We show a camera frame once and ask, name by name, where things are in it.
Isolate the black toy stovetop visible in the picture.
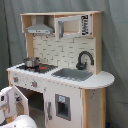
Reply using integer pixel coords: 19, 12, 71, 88
19, 63, 56, 74

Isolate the red right stove knob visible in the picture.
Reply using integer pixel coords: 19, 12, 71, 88
32, 82, 37, 88

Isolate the white oven door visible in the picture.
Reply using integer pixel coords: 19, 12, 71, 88
14, 86, 29, 116

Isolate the grey toy sink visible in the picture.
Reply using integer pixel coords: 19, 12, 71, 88
53, 68, 93, 81

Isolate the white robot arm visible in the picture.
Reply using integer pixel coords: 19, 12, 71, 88
0, 86, 38, 128

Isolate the white toy microwave door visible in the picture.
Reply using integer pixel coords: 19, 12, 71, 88
54, 13, 91, 42

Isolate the wooden toy kitchen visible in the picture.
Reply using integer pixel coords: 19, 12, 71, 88
8, 11, 114, 128

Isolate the grey range hood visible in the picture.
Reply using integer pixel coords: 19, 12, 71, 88
25, 16, 53, 35

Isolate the black toy faucet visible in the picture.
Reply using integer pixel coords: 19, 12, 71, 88
76, 51, 94, 70

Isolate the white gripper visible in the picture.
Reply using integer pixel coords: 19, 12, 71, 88
0, 87, 17, 124

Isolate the small metal pot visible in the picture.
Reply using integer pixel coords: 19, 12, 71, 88
24, 57, 40, 67

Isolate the white cabinet door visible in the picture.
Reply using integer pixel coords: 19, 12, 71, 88
45, 87, 82, 128

